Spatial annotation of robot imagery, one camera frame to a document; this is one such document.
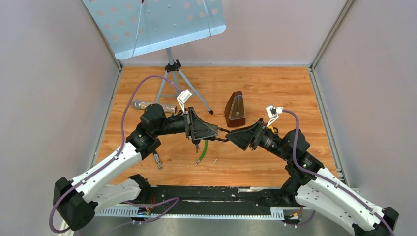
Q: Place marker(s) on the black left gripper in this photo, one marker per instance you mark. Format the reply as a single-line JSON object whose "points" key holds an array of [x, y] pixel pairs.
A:
{"points": [[194, 128]]}

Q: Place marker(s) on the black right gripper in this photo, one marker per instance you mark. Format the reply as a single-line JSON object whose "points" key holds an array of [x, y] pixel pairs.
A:
{"points": [[250, 135]]}

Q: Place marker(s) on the green cable lock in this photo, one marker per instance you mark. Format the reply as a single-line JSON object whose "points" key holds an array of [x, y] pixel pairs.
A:
{"points": [[160, 163]]}

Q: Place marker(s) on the yellow padlock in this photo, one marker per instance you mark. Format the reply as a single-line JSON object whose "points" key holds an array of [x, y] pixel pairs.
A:
{"points": [[273, 129]]}

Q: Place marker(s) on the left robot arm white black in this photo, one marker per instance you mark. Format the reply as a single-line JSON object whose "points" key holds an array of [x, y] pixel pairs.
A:
{"points": [[78, 200]]}

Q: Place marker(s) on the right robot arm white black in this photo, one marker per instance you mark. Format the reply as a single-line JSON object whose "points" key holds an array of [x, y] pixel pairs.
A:
{"points": [[313, 185]]}

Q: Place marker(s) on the brown wooden metronome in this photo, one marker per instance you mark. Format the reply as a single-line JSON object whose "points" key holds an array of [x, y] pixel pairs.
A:
{"points": [[234, 112]]}

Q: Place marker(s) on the glittery silver microphone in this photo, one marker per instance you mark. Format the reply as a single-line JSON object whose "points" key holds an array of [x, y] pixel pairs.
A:
{"points": [[141, 105]]}

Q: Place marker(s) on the light blue music stand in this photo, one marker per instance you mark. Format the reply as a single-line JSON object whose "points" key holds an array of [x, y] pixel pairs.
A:
{"points": [[137, 27]]}

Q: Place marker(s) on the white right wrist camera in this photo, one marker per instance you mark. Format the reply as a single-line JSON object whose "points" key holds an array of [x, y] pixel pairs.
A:
{"points": [[273, 114]]}

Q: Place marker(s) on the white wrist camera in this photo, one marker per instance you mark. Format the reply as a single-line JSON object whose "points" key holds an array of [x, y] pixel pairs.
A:
{"points": [[182, 98], [273, 114]]}

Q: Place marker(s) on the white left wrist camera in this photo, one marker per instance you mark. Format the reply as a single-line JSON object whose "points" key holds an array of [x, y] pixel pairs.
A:
{"points": [[182, 98]]}

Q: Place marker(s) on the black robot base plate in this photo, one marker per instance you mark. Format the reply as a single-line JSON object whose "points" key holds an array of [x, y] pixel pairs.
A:
{"points": [[218, 200]]}

